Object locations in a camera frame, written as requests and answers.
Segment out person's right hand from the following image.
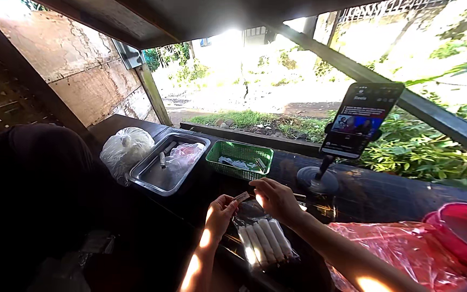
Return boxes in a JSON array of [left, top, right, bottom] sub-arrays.
[[249, 177, 307, 228]]

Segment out person's left hand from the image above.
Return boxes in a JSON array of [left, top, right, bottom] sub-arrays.
[[205, 194, 240, 243]]

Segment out clear bag of white rolls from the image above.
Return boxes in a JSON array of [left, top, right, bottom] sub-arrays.
[[232, 199, 300, 273]]

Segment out person's right forearm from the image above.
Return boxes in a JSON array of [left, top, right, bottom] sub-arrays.
[[288, 211, 431, 292]]

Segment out person's left forearm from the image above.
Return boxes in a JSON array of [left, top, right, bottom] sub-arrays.
[[178, 229, 221, 292]]

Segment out green plastic basket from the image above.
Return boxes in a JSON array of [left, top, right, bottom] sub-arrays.
[[205, 140, 275, 181]]

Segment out pile of white paper labels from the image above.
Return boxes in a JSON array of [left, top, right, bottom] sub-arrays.
[[218, 157, 259, 171]]

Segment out dark wooden table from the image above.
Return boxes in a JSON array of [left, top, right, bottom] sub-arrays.
[[89, 114, 467, 292]]

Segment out black phone holder round base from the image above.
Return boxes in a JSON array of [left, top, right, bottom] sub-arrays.
[[297, 118, 382, 194]]

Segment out pink clear plastic bag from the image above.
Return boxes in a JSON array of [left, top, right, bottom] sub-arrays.
[[165, 142, 206, 176]]

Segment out silver metal tray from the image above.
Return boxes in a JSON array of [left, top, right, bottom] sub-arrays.
[[127, 133, 211, 197]]

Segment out white tied plastic bag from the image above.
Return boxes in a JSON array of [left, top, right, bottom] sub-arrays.
[[99, 127, 156, 187]]

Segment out black smartphone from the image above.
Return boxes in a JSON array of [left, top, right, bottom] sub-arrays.
[[320, 82, 405, 160]]

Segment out red plastic sheet bag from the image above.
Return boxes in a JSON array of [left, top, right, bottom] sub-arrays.
[[325, 221, 467, 292]]

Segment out diagonal grey wooden beam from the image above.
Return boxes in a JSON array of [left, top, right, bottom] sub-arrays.
[[269, 22, 467, 164]]

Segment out green leafy plants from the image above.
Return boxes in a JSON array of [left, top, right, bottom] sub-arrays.
[[357, 61, 467, 193]]

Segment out pink plastic tub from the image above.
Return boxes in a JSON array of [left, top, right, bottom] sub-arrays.
[[422, 202, 467, 274]]

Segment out wooden post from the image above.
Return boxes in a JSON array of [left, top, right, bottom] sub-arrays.
[[135, 64, 173, 127]]

